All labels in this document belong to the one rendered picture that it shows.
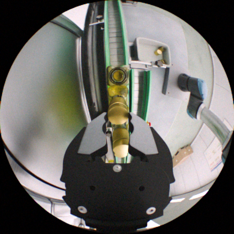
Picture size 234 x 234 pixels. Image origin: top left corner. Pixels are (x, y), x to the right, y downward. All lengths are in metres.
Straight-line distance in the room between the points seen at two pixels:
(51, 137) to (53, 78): 0.12
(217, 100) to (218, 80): 0.76
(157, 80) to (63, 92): 0.55
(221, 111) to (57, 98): 3.77
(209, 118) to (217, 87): 3.32
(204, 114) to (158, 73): 0.41
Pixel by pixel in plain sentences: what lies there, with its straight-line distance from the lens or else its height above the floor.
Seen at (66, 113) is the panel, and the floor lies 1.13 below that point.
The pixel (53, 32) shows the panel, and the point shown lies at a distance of 0.22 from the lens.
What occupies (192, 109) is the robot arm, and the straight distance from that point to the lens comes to 0.53.
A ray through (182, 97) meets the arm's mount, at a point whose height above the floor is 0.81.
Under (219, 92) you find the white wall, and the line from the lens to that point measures 3.73.
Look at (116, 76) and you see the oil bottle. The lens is 0.20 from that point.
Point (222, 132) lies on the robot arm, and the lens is 0.46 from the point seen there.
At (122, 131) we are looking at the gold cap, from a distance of 0.15.
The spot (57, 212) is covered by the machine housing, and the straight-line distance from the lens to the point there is 0.23.
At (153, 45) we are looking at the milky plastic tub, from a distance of 0.60.
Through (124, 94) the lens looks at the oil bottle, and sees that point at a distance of 0.18.
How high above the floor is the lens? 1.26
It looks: 58 degrees down
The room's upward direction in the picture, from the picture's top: 178 degrees counter-clockwise
